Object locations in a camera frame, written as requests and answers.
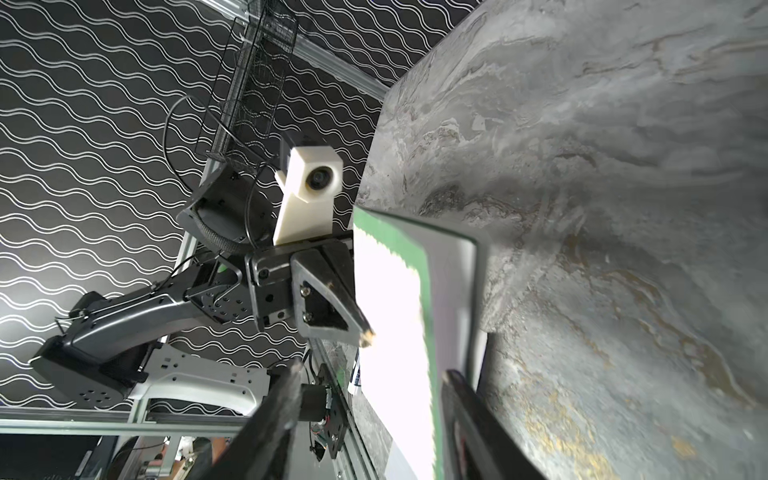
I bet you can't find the black wire basket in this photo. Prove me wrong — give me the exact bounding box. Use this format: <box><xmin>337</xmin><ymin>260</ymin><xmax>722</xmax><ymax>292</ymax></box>
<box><xmin>196</xmin><ymin>1</ymin><xmax>298</xmax><ymax>174</ymax></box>

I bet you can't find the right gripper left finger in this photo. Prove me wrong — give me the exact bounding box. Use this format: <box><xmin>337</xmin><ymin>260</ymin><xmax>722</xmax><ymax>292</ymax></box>
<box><xmin>203</xmin><ymin>361</ymin><xmax>303</xmax><ymax>480</ymax></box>

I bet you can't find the aluminium front rail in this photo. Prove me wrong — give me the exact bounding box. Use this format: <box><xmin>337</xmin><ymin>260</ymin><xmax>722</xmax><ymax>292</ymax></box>
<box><xmin>1</xmin><ymin>339</ymin><xmax>379</xmax><ymax>479</ymax></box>

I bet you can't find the white letter with green border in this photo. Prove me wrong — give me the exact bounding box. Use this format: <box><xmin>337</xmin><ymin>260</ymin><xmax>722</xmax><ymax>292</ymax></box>
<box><xmin>352</xmin><ymin>207</ymin><xmax>488</xmax><ymax>479</ymax></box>

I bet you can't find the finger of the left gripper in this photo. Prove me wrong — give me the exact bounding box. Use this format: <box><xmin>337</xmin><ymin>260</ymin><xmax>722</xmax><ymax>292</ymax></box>
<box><xmin>290</xmin><ymin>242</ymin><xmax>374</xmax><ymax>348</ymax></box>

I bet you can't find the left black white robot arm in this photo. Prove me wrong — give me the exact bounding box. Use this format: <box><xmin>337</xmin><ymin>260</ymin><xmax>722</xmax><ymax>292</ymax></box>
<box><xmin>31</xmin><ymin>147</ymin><xmax>374</xmax><ymax>414</ymax></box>

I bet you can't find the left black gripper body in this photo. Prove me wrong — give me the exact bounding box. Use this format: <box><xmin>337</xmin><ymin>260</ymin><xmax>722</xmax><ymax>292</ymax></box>
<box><xmin>245</xmin><ymin>236</ymin><xmax>352</xmax><ymax>330</ymax></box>

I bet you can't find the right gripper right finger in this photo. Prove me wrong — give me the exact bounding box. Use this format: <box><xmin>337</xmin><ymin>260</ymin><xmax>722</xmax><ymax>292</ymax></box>
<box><xmin>442</xmin><ymin>370</ymin><xmax>544</xmax><ymax>480</ymax></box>

